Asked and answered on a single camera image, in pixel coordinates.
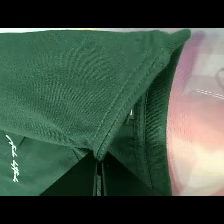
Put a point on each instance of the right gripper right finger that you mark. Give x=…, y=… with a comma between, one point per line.
x=123, y=183

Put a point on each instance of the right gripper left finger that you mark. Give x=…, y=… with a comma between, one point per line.
x=75, y=181

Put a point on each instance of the dark green T-shirt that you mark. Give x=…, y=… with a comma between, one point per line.
x=66, y=83

